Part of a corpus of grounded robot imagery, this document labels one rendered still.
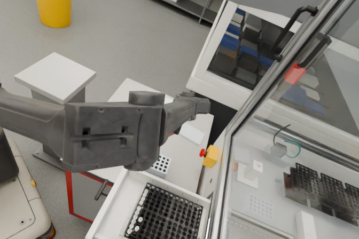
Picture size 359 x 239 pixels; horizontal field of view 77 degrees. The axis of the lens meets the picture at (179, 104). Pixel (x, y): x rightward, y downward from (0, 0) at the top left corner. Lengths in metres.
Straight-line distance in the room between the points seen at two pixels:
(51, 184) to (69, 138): 1.57
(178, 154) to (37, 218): 0.80
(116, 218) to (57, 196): 0.98
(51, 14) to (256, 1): 2.49
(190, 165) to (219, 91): 0.49
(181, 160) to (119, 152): 0.83
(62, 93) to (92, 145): 1.02
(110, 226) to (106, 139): 0.60
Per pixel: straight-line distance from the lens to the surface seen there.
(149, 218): 0.82
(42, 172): 1.90
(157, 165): 1.02
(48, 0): 3.07
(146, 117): 0.30
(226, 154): 0.93
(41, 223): 1.47
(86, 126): 0.27
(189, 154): 1.15
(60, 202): 1.79
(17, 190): 1.56
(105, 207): 0.78
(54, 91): 1.29
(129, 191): 0.91
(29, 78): 1.37
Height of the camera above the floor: 1.67
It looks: 43 degrees down
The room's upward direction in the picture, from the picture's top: 24 degrees clockwise
